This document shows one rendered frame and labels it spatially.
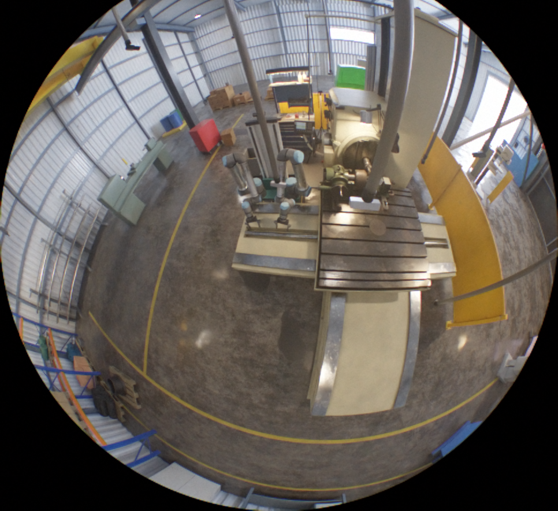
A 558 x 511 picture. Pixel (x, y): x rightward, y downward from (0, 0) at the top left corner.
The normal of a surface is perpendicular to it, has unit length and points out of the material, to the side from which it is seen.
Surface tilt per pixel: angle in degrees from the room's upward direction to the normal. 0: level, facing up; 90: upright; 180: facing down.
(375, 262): 0
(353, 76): 84
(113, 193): 90
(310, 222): 0
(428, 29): 90
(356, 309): 0
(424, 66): 90
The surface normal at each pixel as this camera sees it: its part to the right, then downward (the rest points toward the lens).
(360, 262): -0.16, -0.46
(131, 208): 0.98, 0.06
